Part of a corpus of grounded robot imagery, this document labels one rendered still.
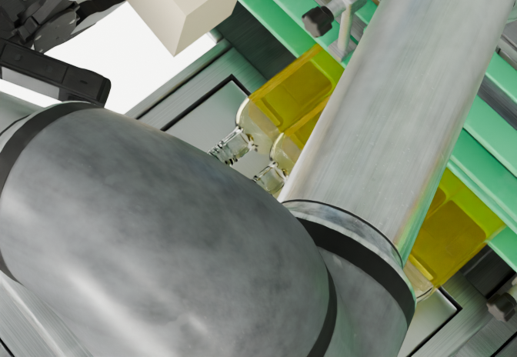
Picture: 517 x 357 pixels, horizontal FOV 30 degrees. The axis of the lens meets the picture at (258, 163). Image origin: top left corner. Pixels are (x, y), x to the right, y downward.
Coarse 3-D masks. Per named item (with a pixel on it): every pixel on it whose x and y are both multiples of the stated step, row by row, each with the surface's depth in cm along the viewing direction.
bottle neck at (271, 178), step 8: (264, 168) 104; (272, 168) 103; (256, 176) 103; (264, 176) 103; (272, 176) 103; (280, 176) 103; (264, 184) 102; (272, 184) 103; (280, 184) 103; (272, 192) 103
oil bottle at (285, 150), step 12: (312, 108) 104; (324, 108) 104; (300, 120) 104; (312, 120) 104; (288, 132) 103; (300, 132) 103; (276, 144) 103; (288, 144) 103; (300, 144) 103; (276, 156) 103; (288, 156) 102; (288, 168) 102
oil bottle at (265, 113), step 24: (312, 48) 108; (288, 72) 106; (312, 72) 106; (336, 72) 106; (264, 96) 105; (288, 96) 105; (312, 96) 105; (240, 120) 105; (264, 120) 104; (288, 120) 104; (264, 144) 105
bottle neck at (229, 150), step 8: (232, 136) 105; (240, 136) 105; (216, 144) 105; (224, 144) 105; (232, 144) 104; (240, 144) 105; (248, 144) 105; (208, 152) 104; (216, 152) 104; (224, 152) 104; (232, 152) 104; (240, 152) 105; (224, 160) 104; (232, 160) 105
